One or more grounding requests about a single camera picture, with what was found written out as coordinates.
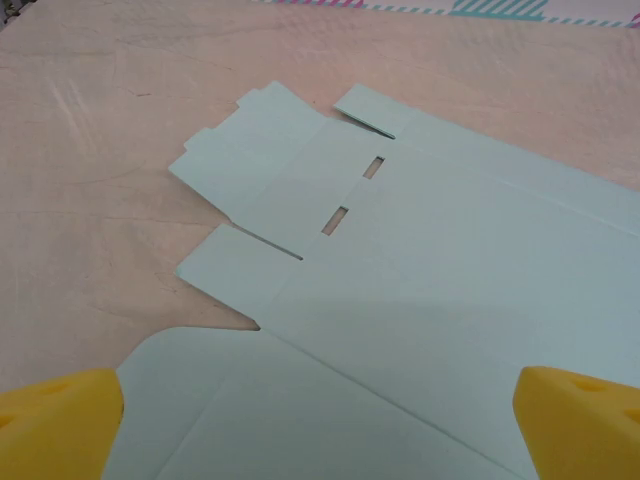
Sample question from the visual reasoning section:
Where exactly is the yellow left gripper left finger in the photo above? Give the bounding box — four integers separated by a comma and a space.
0, 368, 125, 480

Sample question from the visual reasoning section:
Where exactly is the teal paper box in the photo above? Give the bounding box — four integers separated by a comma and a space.
99, 82, 640, 480

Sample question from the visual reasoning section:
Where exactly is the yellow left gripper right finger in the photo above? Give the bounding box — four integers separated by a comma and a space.
513, 365, 640, 480

